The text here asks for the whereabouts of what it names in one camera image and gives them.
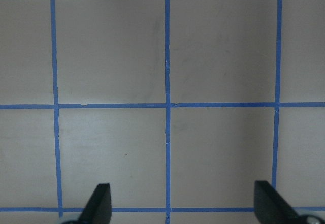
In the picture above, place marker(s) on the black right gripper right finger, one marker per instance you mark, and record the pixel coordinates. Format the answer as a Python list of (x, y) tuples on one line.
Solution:
[(270, 207)]

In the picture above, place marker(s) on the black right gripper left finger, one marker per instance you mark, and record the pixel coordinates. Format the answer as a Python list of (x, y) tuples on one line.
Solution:
[(99, 206)]

